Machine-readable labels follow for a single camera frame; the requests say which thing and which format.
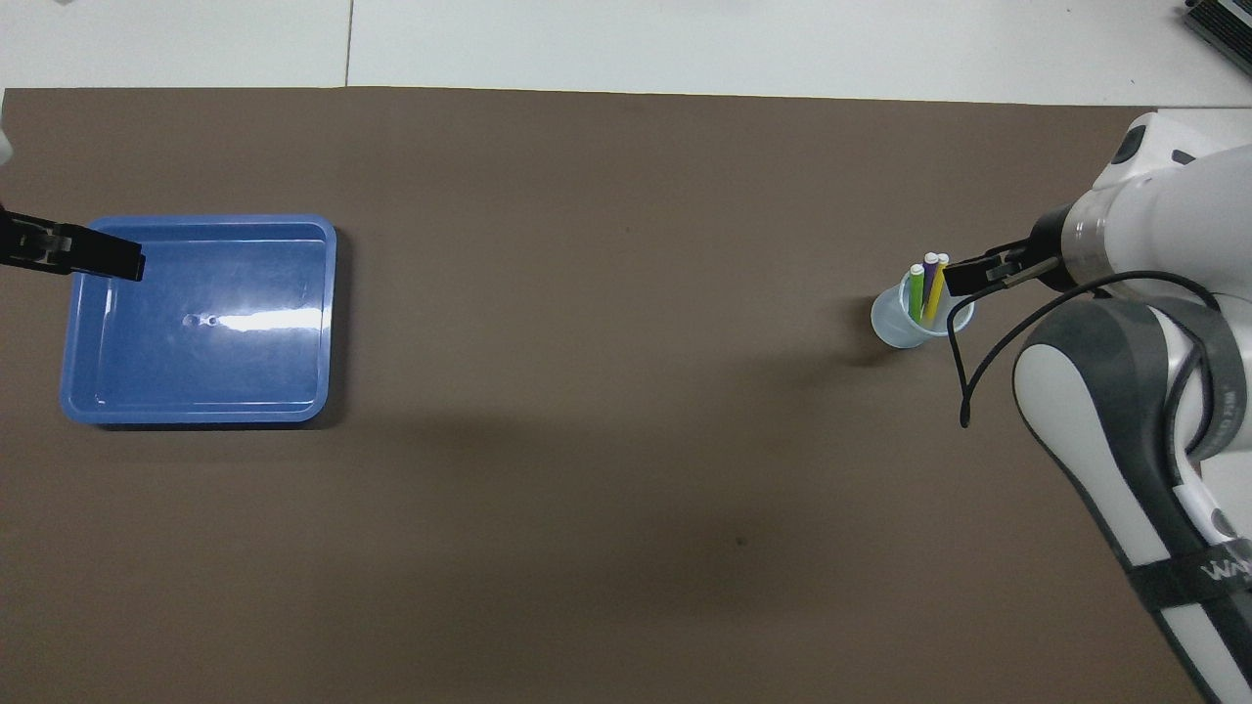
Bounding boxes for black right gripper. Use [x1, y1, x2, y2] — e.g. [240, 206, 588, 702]
[943, 205, 1079, 298]

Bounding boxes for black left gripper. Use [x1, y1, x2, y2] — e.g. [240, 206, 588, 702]
[0, 207, 147, 283]

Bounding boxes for yellow pen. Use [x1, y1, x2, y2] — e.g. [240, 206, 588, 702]
[924, 253, 951, 327]

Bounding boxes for translucent plastic cup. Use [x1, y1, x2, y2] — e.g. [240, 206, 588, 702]
[871, 261, 976, 350]

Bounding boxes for blue plastic tray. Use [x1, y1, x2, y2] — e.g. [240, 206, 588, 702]
[59, 214, 338, 426]

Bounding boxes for grey ribbed device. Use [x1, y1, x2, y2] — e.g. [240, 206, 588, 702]
[1182, 0, 1252, 52]

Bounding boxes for brown table mat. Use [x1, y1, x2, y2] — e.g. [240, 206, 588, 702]
[0, 86, 1214, 704]

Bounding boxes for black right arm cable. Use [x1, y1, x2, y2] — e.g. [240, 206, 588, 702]
[943, 271, 1226, 461]

